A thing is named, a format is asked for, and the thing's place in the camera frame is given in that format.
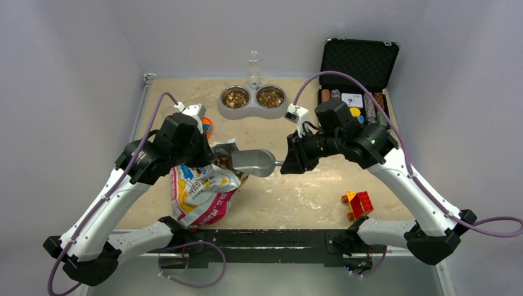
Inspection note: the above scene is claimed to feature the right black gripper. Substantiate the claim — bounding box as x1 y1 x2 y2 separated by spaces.
281 126 343 173

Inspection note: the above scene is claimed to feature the pet food bag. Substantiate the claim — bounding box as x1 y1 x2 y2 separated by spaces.
170 139 249 229

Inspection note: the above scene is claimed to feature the metal food scoop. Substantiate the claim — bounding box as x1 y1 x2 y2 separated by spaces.
231 149 284 178

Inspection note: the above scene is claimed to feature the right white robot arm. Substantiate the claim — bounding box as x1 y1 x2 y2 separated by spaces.
280 100 477 265

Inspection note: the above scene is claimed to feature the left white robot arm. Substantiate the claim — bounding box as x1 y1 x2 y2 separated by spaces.
43 105 215 286

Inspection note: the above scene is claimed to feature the grey double pet bowl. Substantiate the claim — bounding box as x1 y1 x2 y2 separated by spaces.
218 84 289 120

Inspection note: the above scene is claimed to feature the orange green toy block piece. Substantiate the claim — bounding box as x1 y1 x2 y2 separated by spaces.
202 117 213 139

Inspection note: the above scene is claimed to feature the red yellow toy block car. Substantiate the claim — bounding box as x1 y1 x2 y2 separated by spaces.
341 191 374 221

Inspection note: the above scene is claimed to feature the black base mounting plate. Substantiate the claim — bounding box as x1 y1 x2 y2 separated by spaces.
145 228 387 269

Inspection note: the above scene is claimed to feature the clear water bottle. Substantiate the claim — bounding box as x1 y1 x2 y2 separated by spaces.
247 51 262 89

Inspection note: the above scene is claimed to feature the black poker chip case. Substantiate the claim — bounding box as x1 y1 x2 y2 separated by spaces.
317 38 400 129

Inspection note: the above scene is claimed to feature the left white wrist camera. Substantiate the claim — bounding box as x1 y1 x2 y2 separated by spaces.
174 102 207 134

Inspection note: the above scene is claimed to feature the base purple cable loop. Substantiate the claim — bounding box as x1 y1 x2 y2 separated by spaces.
157 239 227 289

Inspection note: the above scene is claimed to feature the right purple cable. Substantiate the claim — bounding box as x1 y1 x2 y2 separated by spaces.
292 71 523 239

